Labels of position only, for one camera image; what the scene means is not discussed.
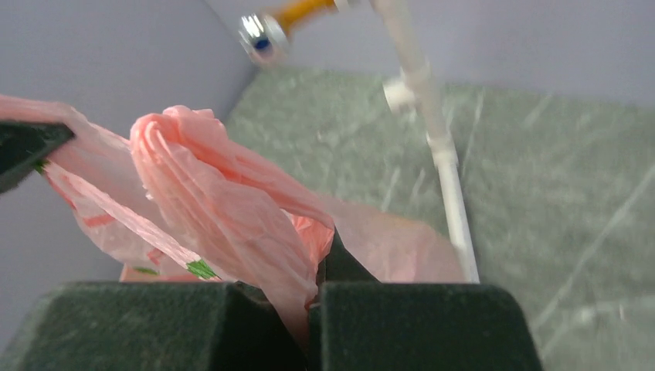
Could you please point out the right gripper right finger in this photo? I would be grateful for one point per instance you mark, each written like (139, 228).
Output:
(359, 323)

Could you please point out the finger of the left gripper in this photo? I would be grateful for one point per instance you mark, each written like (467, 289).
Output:
(25, 147)

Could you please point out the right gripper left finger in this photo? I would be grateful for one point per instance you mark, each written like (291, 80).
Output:
(152, 326)

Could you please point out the pink plastic bag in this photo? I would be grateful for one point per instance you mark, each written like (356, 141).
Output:
(179, 199)

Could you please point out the orange faucet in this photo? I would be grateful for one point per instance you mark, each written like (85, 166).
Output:
(266, 35)

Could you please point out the white PVC pipe frame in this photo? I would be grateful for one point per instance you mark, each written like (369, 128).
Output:
(417, 87)

